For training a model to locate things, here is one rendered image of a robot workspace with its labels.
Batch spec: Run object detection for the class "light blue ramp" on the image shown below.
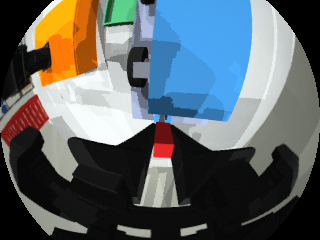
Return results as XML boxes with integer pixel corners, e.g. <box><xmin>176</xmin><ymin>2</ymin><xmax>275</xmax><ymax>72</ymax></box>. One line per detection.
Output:
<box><xmin>131</xmin><ymin>0</ymin><xmax>208</xmax><ymax>125</ymax></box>

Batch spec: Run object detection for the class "small blue wheeled trolley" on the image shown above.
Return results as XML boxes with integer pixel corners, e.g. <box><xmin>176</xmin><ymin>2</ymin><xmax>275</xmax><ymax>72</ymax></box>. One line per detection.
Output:
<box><xmin>127</xmin><ymin>0</ymin><xmax>252</xmax><ymax>124</ymax></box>

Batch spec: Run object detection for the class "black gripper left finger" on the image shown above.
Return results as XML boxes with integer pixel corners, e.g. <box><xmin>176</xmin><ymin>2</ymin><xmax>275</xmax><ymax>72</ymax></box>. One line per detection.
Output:
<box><xmin>68</xmin><ymin>123</ymin><xmax>156</xmax><ymax>205</ymax></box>

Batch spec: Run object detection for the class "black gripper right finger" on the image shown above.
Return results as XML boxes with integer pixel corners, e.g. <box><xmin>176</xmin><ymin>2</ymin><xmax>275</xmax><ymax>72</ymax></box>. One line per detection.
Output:
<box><xmin>171</xmin><ymin>124</ymin><xmax>256</xmax><ymax>205</ymax></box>

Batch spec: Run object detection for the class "green tray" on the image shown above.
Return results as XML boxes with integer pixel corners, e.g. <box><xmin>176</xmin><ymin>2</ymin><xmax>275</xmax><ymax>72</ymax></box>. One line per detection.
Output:
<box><xmin>103</xmin><ymin>0</ymin><xmax>137</xmax><ymax>27</ymax></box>
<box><xmin>108</xmin><ymin>0</ymin><xmax>136</xmax><ymax>23</ymax></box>

